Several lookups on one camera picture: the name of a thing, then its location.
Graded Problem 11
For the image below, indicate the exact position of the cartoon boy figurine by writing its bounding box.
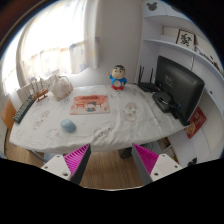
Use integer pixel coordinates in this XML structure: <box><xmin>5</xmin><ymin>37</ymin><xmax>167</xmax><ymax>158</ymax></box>
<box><xmin>108</xmin><ymin>65</ymin><xmax>127</xmax><ymax>90</ymax></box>

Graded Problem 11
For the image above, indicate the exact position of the white curtain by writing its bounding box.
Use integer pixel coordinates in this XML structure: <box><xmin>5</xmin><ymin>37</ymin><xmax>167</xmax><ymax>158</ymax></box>
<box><xmin>16</xmin><ymin>0</ymin><xmax>101</xmax><ymax>87</ymax></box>

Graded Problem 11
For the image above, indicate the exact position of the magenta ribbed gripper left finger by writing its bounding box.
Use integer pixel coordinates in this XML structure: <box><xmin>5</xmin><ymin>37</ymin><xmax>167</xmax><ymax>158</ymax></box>
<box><xmin>42</xmin><ymin>144</ymin><xmax>91</xmax><ymax>185</ymax></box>

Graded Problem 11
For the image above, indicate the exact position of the wooden chair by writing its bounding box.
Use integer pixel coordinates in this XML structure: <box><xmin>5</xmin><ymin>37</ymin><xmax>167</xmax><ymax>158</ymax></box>
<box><xmin>0</xmin><ymin>98</ymin><xmax>17</xmax><ymax>133</ymax></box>

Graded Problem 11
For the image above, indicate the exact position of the white wall shelf unit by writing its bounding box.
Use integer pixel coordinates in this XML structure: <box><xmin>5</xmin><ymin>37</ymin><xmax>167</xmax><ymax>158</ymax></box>
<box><xmin>138</xmin><ymin>0</ymin><xmax>224</xmax><ymax>167</ymax></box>

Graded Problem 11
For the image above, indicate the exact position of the black computer monitor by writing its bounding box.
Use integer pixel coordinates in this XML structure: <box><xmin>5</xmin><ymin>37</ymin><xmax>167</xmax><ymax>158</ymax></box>
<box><xmin>153</xmin><ymin>56</ymin><xmax>205</xmax><ymax>126</ymax></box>

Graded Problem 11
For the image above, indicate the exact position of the black wifi router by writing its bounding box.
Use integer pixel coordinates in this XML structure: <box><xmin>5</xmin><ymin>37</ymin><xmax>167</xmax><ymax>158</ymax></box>
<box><xmin>137</xmin><ymin>66</ymin><xmax>160</xmax><ymax>92</ymax></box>

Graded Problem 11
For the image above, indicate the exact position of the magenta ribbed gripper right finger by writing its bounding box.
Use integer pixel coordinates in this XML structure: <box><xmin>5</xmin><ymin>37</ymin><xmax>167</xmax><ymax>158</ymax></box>
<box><xmin>131</xmin><ymin>144</ymin><xmax>182</xmax><ymax>185</ymax></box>

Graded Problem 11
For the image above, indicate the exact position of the dark keyboard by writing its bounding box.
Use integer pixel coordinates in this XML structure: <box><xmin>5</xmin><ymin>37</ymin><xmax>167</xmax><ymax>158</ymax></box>
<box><xmin>13</xmin><ymin>96</ymin><xmax>35</xmax><ymax>124</ymax></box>

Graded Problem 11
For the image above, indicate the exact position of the red packet with gold print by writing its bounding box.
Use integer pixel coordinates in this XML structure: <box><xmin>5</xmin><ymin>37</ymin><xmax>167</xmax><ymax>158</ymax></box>
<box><xmin>185</xmin><ymin>107</ymin><xmax>207</xmax><ymax>139</ymax></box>

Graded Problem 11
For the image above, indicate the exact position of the wooden ship model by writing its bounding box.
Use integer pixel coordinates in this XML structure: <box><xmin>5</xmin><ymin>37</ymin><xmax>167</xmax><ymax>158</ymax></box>
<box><xmin>31</xmin><ymin>78</ymin><xmax>49</xmax><ymax>102</ymax></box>

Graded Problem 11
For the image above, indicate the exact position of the framed calligraphy picture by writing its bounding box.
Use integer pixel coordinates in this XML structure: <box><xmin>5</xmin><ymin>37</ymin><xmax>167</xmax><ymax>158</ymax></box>
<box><xmin>176</xmin><ymin>29</ymin><xmax>195</xmax><ymax>50</ymax></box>

